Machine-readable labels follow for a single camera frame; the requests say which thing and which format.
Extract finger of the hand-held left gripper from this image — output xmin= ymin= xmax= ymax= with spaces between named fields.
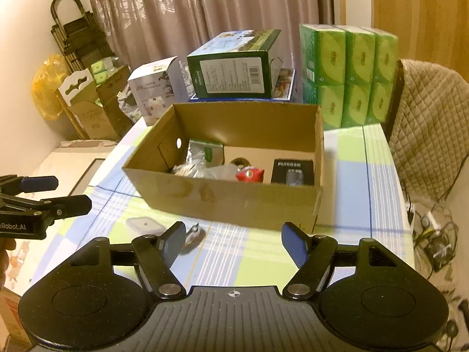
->
xmin=0 ymin=194 xmax=92 ymax=219
xmin=0 ymin=175 xmax=59 ymax=195

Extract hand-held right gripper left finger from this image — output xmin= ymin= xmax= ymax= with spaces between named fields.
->
xmin=69 ymin=222 xmax=187 ymax=300

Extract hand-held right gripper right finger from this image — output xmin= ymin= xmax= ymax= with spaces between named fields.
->
xmin=281 ymin=222 xmax=400 ymax=300

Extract small silver metal clip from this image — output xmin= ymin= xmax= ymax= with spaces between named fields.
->
xmin=184 ymin=223 xmax=203 ymax=247

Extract white square box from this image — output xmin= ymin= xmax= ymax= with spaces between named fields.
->
xmin=125 ymin=217 xmax=165 ymax=234

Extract brown cardboard box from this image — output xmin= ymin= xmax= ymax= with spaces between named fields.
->
xmin=122 ymin=103 xmax=325 ymax=233

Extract black product box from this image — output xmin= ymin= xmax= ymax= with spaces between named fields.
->
xmin=270 ymin=159 xmax=315 ymax=186

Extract bag of cotton swabs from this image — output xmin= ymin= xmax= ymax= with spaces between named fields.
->
xmin=171 ymin=162 xmax=239 ymax=181

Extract red cartoon cat toy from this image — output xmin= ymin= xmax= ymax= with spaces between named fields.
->
xmin=235 ymin=167 xmax=265 ymax=183

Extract person's left hand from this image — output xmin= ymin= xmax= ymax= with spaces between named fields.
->
xmin=0 ymin=239 xmax=17 ymax=289

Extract brown carton with white card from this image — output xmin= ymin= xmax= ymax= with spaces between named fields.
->
xmin=55 ymin=65 xmax=133 ymax=141

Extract yellow plastic bag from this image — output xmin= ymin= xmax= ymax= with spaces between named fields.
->
xmin=31 ymin=54 xmax=70 ymax=121

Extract crumpled silver plastic bag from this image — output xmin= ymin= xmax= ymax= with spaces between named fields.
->
xmin=117 ymin=84 xmax=143 ymax=125

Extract small green packets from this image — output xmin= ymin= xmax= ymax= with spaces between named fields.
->
xmin=91 ymin=57 xmax=120 ymax=85

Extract white printed carton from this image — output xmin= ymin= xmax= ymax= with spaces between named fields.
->
xmin=128 ymin=57 xmax=191 ymax=125

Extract dark folded metal rack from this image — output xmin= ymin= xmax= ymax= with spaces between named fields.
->
xmin=50 ymin=0 xmax=114 ymax=70

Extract stack of green tissue packs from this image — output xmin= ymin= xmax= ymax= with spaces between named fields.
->
xmin=298 ymin=24 xmax=399 ymax=129

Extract wooden chair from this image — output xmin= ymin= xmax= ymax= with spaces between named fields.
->
xmin=383 ymin=60 xmax=404 ymax=133

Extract green box with white label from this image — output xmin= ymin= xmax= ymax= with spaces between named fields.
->
xmin=187 ymin=29 xmax=283 ymax=99

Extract beige quilted chair cover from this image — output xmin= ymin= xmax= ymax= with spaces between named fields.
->
xmin=388 ymin=59 xmax=469 ymax=200

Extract beige patterned curtain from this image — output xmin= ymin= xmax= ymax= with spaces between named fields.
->
xmin=82 ymin=0 xmax=334 ymax=81

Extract wooden door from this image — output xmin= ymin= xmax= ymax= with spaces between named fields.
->
xmin=372 ymin=0 xmax=469 ymax=70

